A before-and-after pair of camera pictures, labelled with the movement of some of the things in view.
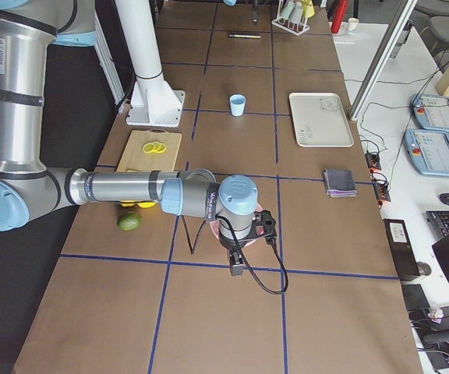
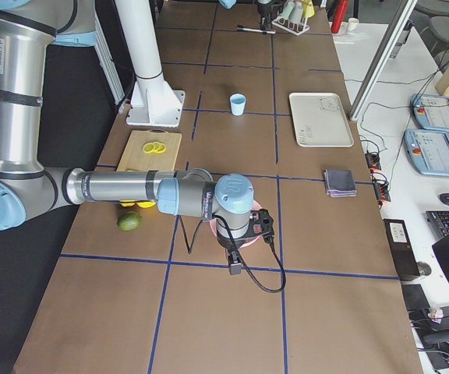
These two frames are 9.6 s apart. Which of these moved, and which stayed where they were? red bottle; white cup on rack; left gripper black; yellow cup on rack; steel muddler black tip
Moved: left gripper black; steel muddler black tip
Stayed: red bottle; yellow cup on rack; white cup on rack
